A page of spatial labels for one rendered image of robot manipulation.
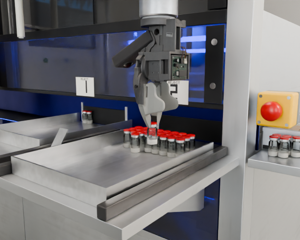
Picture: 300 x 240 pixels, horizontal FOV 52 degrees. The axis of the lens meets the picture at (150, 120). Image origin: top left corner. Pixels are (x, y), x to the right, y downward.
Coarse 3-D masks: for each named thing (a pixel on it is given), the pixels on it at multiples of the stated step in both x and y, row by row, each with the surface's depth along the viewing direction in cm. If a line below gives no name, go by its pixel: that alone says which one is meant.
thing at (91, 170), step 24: (72, 144) 71; (96, 144) 77; (120, 144) 82; (24, 168) 57; (48, 168) 53; (72, 168) 63; (96, 168) 63; (120, 168) 63; (144, 168) 63; (168, 168) 57; (72, 192) 49; (96, 192) 46; (120, 192) 47
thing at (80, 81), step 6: (78, 78) 101; (84, 78) 99; (90, 78) 97; (78, 84) 101; (84, 84) 100; (90, 84) 98; (78, 90) 102; (84, 90) 100; (90, 90) 98; (90, 96) 99
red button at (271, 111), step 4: (264, 104) 63; (268, 104) 62; (272, 104) 62; (276, 104) 62; (264, 108) 63; (268, 108) 62; (272, 108) 62; (276, 108) 62; (280, 108) 62; (260, 112) 64; (264, 112) 63; (268, 112) 62; (272, 112) 62; (276, 112) 62; (280, 112) 62; (264, 116) 63; (268, 116) 63; (272, 116) 62; (276, 116) 62; (268, 120) 63; (272, 120) 63
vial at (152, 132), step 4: (156, 124) 64; (148, 128) 65; (152, 128) 64; (156, 128) 65; (148, 132) 64; (152, 132) 64; (156, 132) 65; (148, 136) 65; (152, 136) 64; (156, 136) 65; (148, 140) 65; (152, 140) 64; (156, 140) 65; (152, 144) 65
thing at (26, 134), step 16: (0, 128) 92; (16, 128) 96; (32, 128) 100; (48, 128) 103; (64, 128) 103; (80, 128) 103; (96, 128) 88; (112, 128) 93; (128, 128) 99; (16, 144) 80; (32, 144) 76
